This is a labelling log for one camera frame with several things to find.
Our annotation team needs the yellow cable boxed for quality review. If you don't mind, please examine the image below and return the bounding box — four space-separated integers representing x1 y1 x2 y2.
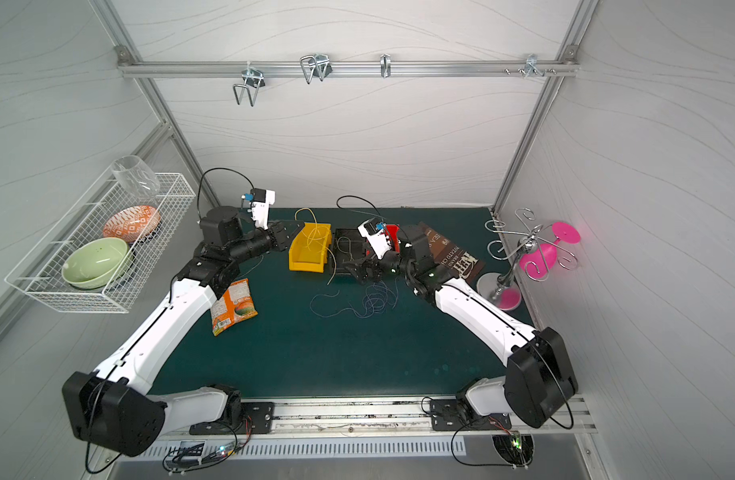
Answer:
293 207 339 287

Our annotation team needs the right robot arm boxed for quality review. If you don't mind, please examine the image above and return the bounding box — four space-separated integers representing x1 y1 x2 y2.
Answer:
344 219 579 428

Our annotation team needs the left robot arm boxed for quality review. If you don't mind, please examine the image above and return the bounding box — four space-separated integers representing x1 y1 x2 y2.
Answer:
61 207 304 457

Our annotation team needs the black plastic bin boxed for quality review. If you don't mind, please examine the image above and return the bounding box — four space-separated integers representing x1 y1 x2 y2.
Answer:
331 228 366 276

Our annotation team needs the yellow plastic bin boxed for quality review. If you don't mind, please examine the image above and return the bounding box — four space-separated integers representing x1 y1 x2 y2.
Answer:
288 222 332 273

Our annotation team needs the red plastic bin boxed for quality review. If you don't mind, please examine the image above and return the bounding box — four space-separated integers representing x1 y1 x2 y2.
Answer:
385 224 401 252

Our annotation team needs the green tabletop mat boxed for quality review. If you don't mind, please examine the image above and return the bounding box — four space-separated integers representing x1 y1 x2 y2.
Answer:
147 206 563 400

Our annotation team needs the orange snack packet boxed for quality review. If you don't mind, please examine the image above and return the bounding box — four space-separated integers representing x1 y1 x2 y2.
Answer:
210 279 258 336

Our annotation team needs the brown chips bag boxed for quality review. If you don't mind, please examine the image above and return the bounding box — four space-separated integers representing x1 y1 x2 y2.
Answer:
419 222 485 287

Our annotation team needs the orange patterned bowl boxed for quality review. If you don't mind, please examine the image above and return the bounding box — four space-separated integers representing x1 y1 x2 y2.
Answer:
102 205 162 244

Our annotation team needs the clear glass cup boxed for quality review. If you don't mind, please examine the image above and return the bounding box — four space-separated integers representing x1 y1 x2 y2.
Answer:
111 155 160 201

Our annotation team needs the metal double hook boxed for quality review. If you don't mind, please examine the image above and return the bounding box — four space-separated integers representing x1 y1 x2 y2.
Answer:
232 64 265 107

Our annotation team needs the silver glass holder stand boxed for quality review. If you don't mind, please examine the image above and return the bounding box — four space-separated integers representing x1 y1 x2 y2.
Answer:
477 207 581 311

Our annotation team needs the pink plastic wine glass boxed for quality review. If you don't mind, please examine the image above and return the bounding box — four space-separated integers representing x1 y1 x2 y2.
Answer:
491 222 581 311

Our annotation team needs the metal loop hook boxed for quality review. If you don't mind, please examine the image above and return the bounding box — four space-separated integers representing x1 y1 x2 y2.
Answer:
299 53 332 84

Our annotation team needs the green bowl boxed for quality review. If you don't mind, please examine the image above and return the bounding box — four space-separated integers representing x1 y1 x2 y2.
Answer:
61 237 132 290

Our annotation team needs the small metal hook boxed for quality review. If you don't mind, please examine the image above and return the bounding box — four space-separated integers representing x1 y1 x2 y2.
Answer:
379 54 391 79

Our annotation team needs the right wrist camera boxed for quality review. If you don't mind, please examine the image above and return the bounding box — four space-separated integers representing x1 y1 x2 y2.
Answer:
357 218 393 259

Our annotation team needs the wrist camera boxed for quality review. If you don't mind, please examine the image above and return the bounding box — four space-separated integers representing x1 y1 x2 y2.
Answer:
241 188 276 230
357 218 393 259

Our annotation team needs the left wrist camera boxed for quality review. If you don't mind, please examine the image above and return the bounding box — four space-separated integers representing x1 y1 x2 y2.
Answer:
241 188 276 230

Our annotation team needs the aluminium front rail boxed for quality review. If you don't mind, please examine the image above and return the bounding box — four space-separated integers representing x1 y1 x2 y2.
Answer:
101 394 599 444

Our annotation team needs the aluminium rail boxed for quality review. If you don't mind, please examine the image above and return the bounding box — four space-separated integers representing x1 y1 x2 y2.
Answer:
118 57 581 80
101 394 599 444

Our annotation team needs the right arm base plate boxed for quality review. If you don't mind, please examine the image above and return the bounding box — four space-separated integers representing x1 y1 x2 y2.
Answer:
421 397 513 433

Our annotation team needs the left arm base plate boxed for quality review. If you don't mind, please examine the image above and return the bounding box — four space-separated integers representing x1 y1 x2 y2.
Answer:
188 401 275 436

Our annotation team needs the white wire basket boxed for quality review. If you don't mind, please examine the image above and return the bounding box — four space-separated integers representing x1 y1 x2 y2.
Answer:
5 171 195 314

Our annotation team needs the aluminium top rail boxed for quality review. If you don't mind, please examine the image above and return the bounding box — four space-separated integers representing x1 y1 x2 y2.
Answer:
118 57 581 80

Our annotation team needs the metal bracket hook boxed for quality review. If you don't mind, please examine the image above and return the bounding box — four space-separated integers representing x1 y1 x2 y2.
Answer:
503 55 557 78

